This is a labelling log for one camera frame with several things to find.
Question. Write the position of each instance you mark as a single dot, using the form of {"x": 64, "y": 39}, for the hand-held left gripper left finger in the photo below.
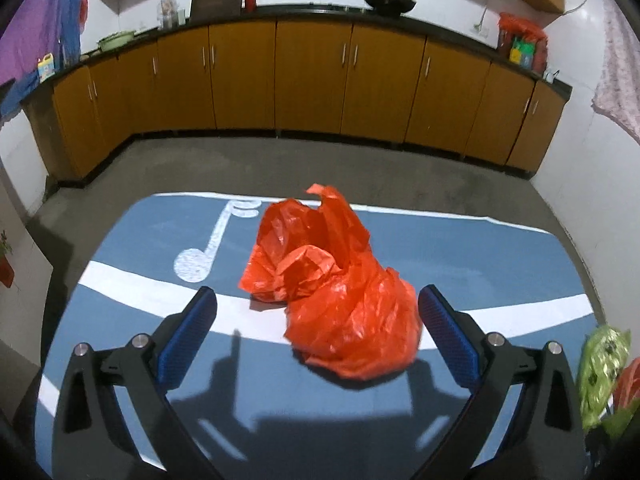
{"x": 190, "y": 340}

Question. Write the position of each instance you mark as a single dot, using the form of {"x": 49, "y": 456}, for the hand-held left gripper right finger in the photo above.
{"x": 447, "y": 340}

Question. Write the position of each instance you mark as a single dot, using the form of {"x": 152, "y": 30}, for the orange plastic bag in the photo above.
{"x": 350, "y": 310}

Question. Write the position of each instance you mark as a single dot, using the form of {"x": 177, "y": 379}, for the green plastic bag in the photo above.
{"x": 600, "y": 375}

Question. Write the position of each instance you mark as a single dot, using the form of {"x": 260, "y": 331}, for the red trash bin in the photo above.
{"x": 629, "y": 385}

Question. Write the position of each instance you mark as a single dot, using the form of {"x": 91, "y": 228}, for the blue striped tablecloth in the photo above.
{"x": 450, "y": 260}

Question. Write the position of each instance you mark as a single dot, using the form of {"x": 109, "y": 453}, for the white flower-print cabinet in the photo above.
{"x": 20, "y": 240}

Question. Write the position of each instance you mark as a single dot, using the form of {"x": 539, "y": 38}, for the small white cup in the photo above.
{"x": 549, "y": 76}

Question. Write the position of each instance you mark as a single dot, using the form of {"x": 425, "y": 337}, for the wooden lower cabinets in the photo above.
{"x": 310, "y": 80}

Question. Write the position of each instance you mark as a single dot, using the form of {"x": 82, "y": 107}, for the green packet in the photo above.
{"x": 521, "y": 52}

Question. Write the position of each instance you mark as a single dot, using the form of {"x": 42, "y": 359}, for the green plastic basin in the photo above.
{"x": 116, "y": 41}

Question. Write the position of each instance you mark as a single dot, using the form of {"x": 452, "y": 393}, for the yellow detergent bottle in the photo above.
{"x": 46, "y": 67}

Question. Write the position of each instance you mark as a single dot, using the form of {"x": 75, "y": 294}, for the pink floral hanging cloth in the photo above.
{"x": 620, "y": 80}

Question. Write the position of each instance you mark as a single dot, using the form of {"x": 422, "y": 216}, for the red bag with packets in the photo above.
{"x": 525, "y": 27}

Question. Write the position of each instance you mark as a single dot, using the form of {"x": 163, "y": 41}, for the clear bag with jar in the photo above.
{"x": 171, "y": 12}

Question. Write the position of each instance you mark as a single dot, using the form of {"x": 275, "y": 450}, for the blue hanging cloth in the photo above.
{"x": 72, "y": 25}

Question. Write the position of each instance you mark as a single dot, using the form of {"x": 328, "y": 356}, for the brown cutting board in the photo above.
{"x": 216, "y": 4}

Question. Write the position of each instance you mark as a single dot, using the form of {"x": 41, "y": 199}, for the black kitchen countertop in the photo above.
{"x": 310, "y": 12}

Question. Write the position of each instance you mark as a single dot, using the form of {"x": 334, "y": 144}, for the small red hanging bag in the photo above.
{"x": 83, "y": 7}

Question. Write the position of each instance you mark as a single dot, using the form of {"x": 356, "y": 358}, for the gas stove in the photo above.
{"x": 337, "y": 8}

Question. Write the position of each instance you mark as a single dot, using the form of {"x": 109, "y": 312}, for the white wall socket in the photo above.
{"x": 480, "y": 27}

